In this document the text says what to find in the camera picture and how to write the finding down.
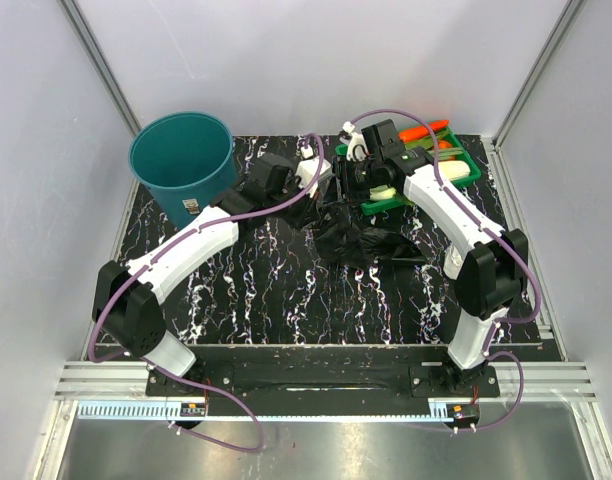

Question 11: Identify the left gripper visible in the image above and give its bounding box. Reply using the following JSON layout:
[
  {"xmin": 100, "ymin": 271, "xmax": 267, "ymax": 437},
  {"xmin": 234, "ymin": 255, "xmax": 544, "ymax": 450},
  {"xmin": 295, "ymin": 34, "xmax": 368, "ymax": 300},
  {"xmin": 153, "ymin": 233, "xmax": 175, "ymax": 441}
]
[{"xmin": 266, "ymin": 175, "xmax": 321, "ymax": 232}]

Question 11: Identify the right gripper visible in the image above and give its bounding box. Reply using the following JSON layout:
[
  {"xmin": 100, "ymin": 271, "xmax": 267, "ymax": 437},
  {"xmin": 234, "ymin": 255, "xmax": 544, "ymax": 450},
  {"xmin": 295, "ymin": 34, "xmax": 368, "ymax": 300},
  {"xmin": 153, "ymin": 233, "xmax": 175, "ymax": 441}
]
[{"xmin": 320, "ymin": 155, "xmax": 382, "ymax": 209}]

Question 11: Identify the black trash bag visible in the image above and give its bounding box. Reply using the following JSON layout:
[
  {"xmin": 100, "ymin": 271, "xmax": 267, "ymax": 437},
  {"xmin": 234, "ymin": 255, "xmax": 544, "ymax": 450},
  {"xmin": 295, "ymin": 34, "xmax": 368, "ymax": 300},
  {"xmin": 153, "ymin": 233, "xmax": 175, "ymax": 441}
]
[{"xmin": 301, "ymin": 197, "xmax": 426, "ymax": 270}]

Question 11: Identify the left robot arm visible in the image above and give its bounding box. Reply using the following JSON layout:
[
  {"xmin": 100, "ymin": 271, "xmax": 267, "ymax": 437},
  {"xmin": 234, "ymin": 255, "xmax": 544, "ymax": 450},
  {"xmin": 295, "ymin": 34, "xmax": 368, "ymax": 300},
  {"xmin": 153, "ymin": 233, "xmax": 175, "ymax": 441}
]
[{"xmin": 91, "ymin": 154, "xmax": 332, "ymax": 395}]

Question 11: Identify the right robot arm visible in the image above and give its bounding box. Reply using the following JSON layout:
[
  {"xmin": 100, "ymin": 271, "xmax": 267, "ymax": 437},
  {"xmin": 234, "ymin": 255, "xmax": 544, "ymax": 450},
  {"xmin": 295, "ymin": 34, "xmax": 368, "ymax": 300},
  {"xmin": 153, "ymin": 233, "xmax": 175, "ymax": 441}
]
[{"xmin": 340, "ymin": 120, "xmax": 528, "ymax": 396}]

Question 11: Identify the teal plastic trash bin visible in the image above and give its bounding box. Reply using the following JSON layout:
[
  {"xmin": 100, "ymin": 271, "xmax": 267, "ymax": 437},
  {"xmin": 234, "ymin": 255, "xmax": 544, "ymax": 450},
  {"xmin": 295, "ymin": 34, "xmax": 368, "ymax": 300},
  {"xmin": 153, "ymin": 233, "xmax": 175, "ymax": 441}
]
[{"xmin": 128, "ymin": 112, "xmax": 237, "ymax": 229}]

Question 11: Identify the white radish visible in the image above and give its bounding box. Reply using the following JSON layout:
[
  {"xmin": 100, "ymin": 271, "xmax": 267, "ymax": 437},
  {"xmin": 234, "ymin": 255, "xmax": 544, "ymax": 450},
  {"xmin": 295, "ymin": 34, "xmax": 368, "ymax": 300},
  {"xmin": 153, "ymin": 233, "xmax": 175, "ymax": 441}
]
[{"xmin": 369, "ymin": 185, "xmax": 397, "ymax": 202}]

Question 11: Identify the green plastic vegetable tray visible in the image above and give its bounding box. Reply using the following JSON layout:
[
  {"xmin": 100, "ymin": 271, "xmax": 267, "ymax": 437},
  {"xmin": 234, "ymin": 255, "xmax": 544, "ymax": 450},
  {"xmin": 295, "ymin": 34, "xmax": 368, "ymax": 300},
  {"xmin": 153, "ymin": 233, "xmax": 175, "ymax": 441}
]
[{"xmin": 334, "ymin": 120, "xmax": 481, "ymax": 215}]

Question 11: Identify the large orange carrot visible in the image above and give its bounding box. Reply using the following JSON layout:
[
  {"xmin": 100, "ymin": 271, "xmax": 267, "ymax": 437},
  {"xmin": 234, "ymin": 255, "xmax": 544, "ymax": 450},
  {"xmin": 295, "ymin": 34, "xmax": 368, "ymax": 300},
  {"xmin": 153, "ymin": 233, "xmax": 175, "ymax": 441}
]
[{"xmin": 399, "ymin": 120, "xmax": 450, "ymax": 143}]

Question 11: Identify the green long beans bundle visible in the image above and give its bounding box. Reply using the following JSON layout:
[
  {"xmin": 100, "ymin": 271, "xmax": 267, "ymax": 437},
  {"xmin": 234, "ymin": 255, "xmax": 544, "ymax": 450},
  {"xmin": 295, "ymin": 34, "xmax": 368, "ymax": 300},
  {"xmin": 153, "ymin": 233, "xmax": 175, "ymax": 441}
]
[{"xmin": 432, "ymin": 147, "xmax": 464, "ymax": 161}]

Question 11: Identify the yellow white cabbage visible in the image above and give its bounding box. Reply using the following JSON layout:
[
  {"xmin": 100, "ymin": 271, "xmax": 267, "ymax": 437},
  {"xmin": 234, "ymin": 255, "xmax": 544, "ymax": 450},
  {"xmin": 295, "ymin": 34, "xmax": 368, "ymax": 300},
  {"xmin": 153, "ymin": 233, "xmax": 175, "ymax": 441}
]
[{"xmin": 439, "ymin": 160, "xmax": 470, "ymax": 182}]

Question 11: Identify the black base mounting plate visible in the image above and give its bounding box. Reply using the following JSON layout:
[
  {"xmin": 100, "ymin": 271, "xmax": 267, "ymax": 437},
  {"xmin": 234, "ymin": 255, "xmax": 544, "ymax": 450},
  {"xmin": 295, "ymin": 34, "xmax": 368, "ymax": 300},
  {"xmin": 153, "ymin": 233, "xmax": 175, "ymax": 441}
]
[{"xmin": 145, "ymin": 343, "xmax": 502, "ymax": 419}]

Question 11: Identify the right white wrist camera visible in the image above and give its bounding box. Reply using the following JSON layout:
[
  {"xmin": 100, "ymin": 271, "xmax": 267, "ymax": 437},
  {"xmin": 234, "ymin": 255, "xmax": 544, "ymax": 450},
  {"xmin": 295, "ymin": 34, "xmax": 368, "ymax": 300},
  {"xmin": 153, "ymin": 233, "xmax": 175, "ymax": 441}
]
[{"xmin": 339, "ymin": 121, "xmax": 368, "ymax": 162}]

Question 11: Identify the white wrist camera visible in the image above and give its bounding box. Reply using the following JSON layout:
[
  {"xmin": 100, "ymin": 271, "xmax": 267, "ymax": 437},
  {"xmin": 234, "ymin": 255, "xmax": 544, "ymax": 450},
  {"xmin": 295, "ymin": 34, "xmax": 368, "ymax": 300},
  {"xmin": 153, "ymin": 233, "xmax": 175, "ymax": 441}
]
[
  {"xmin": 339, "ymin": 121, "xmax": 368, "ymax": 162},
  {"xmin": 296, "ymin": 146, "xmax": 333, "ymax": 197}
]

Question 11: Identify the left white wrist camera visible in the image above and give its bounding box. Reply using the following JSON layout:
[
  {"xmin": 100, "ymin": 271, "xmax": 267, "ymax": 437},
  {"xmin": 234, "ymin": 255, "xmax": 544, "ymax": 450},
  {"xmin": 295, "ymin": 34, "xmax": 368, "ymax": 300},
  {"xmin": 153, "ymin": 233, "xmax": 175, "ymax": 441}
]
[{"xmin": 296, "ymin": 146, "xmax": 333, "ymax": 197}]

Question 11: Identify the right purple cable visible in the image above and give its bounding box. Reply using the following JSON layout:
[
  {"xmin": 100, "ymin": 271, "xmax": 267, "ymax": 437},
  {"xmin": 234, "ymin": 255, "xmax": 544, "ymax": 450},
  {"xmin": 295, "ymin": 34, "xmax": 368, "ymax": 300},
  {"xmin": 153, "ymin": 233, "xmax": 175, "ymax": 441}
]
[{"xmin": 341, "ymin": 108, "xmax": 542, "ymax": 434}]

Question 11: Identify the purple cable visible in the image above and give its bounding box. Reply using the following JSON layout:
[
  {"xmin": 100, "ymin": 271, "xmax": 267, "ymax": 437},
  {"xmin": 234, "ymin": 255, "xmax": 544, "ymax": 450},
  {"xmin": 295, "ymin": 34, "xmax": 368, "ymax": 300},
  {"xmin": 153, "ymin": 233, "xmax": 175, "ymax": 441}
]
[
  {"xmin": 341, "ymin": 108, "xmax": 542, "ymax": 434},
  {"xmin": 87, "ymin": 132, "xmax": 325, "ymax": 454}
]

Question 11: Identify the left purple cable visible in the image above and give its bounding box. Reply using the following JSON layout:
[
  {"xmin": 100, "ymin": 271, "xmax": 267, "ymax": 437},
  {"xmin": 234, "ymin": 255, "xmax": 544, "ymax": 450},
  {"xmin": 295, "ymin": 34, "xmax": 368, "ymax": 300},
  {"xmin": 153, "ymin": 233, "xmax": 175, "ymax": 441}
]
[{"xmin": 87, "ymin": 132, "xmax": 325, "ymax": 454}]

